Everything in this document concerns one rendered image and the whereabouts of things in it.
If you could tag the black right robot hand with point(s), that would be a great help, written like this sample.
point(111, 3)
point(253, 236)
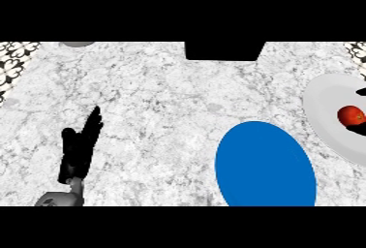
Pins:
point(359, 130)

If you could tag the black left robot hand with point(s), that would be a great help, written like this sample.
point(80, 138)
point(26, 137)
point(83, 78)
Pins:
point(79, 151)

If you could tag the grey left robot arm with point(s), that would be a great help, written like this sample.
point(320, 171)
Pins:
point(67, 197)

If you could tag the red tomato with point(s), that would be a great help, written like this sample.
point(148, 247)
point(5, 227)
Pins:
point(351, 115)

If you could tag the white round plate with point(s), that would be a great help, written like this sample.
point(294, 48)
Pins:
point(324, 109)

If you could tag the blue oval plate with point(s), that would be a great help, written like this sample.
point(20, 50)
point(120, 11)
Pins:
point(265, 164)

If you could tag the grey round object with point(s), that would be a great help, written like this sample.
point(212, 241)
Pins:
point(78, 44)

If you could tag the black appliance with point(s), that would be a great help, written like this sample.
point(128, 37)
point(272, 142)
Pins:
point(224, 50)

